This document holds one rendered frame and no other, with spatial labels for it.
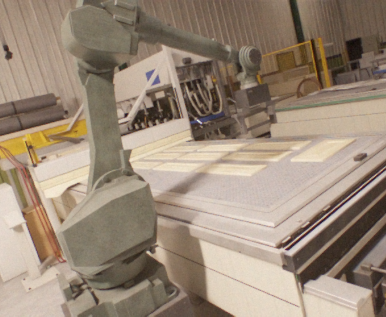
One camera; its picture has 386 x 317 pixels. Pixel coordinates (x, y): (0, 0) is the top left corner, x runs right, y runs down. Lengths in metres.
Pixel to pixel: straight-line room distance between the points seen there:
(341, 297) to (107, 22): 1.61
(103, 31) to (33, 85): 6.84
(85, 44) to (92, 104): 0.44
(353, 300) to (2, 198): 3.78
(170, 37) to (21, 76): 6.68
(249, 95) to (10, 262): 3.40
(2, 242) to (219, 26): 9.48
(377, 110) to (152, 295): 4.52
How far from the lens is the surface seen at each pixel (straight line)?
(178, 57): 6.22
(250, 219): 1.70
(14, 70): 8.54
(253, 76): 2.41
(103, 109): 2.05
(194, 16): 11.23
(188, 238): 2.07
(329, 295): 1.52
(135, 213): 1.68
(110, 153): 2.02
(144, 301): 1.87
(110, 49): 1.75
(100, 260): 1.73
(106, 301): 1.87
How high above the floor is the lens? 1.56
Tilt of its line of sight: 10 degrees down
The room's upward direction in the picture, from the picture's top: 15 degrees counter-clockwise
